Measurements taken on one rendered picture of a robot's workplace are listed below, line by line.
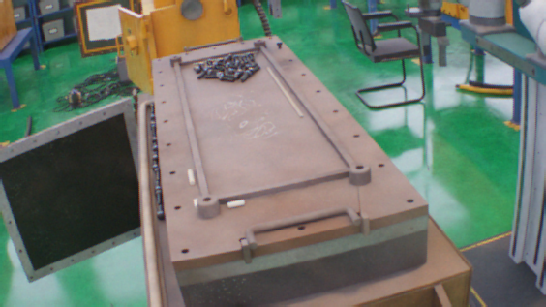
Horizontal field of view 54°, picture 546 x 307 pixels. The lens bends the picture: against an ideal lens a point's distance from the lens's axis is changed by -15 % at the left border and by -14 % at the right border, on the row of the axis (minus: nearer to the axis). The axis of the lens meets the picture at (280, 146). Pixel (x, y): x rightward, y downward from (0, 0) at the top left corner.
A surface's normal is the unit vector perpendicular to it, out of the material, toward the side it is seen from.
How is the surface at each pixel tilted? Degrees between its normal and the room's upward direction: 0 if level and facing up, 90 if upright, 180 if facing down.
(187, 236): 0
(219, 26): 90
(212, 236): 0
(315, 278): 90
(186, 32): 90
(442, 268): 0
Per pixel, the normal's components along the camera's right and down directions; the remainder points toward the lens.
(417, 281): -0.11, -0.90
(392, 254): 0.22, 0.39
